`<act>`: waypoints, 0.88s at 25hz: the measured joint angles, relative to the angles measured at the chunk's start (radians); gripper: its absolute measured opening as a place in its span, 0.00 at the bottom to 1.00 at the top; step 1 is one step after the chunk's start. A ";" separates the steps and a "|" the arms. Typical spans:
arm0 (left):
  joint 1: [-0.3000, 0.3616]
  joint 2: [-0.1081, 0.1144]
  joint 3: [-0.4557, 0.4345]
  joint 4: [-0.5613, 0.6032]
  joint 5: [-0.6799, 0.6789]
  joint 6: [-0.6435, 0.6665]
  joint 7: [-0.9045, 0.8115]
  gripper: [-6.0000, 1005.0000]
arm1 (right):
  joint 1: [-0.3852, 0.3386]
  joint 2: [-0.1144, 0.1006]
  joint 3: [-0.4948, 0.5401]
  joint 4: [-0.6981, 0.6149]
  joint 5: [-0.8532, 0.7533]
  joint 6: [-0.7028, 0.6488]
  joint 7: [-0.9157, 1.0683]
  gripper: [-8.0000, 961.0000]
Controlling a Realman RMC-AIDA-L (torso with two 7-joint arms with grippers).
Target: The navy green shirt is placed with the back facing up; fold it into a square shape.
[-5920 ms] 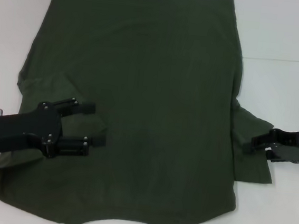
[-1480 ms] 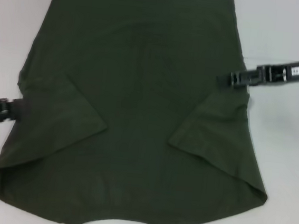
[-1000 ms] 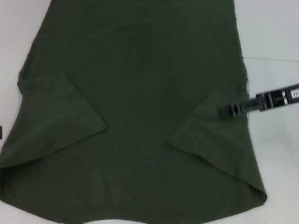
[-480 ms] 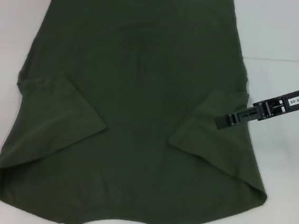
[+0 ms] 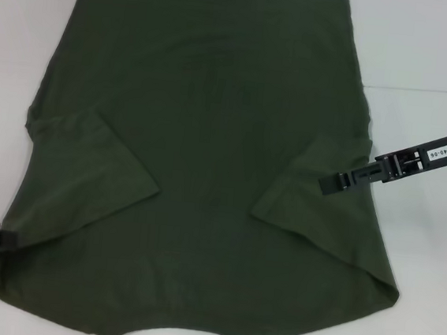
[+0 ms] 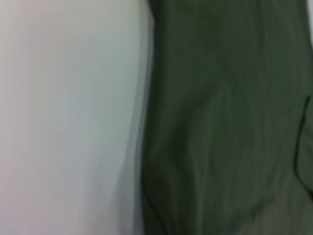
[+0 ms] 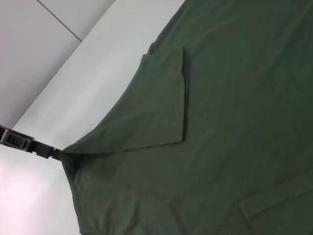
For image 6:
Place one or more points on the dark green t-shirt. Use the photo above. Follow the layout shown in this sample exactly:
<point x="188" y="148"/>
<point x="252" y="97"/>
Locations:
<point x="220" y="122"/>

